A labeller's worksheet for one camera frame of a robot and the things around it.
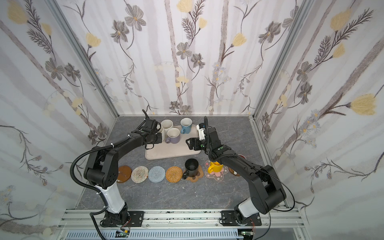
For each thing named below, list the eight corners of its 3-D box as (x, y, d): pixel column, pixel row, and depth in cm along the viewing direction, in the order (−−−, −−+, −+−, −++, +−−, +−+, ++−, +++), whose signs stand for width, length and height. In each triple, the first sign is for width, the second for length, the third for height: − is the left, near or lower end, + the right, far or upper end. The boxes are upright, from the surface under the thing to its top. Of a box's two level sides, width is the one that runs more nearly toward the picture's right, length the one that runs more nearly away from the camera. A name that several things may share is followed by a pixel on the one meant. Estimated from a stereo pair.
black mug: (183, 180, 88) (182, 174, 81) (187, 164, 95) (186, 157, 88) (195, 182, 88) (196, 176, 80) (198, 166, 94) (199, 159, 87)
